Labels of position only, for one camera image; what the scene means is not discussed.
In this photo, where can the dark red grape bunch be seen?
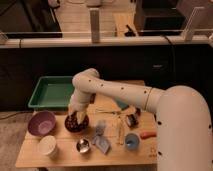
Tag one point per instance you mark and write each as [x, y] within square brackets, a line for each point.
[76, 124]

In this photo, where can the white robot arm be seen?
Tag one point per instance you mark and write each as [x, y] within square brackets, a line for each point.
[184, 127]

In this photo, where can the red bowl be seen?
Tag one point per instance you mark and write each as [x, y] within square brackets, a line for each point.
[76, 126]

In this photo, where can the purple bowl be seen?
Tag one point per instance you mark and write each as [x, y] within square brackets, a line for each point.
[42, 123]

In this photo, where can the small steel bowl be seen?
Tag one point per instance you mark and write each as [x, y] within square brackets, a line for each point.
[83, 146]

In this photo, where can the black rectangular block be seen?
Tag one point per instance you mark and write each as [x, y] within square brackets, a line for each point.
[92, 100]

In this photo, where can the green plastic tray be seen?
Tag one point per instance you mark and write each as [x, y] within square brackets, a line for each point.
[52, 92]

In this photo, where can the metal fork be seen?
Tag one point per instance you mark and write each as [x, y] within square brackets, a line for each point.
[109, 112]

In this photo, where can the white cup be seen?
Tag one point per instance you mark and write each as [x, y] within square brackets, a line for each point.
[48, 146]

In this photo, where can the wooden utensil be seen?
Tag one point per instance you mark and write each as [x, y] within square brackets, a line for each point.
[120, 131]

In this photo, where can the teal sponge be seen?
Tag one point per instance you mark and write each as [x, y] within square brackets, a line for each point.
[122, 105]

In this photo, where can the black binder clip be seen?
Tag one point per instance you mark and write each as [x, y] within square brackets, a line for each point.
[131, 120]

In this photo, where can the blue cup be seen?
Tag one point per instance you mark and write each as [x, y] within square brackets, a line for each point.
[131, 141]

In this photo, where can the black handled knife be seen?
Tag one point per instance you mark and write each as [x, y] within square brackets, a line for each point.
[137, 111]

